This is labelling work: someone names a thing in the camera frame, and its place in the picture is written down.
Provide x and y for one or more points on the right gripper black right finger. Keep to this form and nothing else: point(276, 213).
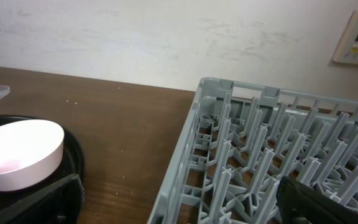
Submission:
point(299, 203)

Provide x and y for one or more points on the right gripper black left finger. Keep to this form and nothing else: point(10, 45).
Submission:
point(60, 202)

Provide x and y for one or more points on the pink bowl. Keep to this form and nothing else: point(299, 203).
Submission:
point(30, 151)

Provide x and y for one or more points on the grey dishwasher rack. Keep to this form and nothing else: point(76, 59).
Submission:
point(240, 139)

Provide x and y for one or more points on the round black tray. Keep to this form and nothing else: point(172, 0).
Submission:
point(73, 162)

